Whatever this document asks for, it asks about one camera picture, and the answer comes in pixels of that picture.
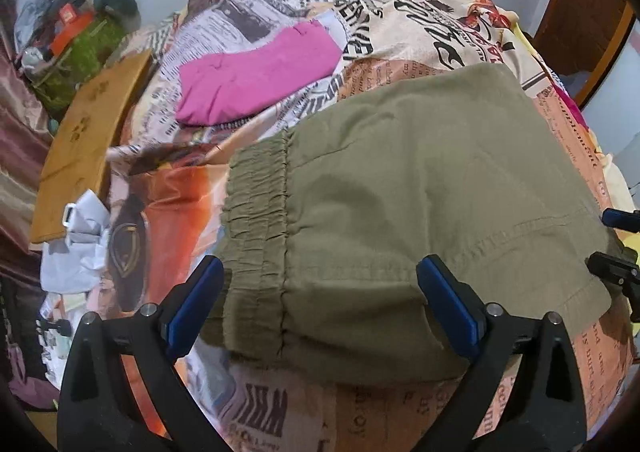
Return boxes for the olive green pants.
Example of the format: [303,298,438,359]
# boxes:
[200,63,623,385]

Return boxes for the orange box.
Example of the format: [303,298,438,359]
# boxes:
[52,7,93,50]

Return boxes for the brown wooden door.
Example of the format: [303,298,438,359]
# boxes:
[532,0,638,108]

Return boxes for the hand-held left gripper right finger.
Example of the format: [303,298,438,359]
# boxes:
[410,254,587,452]

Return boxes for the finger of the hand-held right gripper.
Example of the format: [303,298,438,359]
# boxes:
[586,247,640,324]
[601,208,640,234]

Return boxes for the wooden lap table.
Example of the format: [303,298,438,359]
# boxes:
[30,50,153,245]

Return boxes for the white plastic bag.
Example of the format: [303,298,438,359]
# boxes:
[40,189,112,295]

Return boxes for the striped brown curtain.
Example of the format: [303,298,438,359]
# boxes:
[0,0,56,253]

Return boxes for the printed blanket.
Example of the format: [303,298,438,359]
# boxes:
[100,0,640,452]

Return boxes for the green patterned storage bin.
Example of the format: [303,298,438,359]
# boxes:
[30,17,131,113]

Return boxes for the pink folded garment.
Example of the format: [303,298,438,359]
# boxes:
[175,21,346,127]

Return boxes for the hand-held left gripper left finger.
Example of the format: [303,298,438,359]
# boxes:
[56,254,226,452]

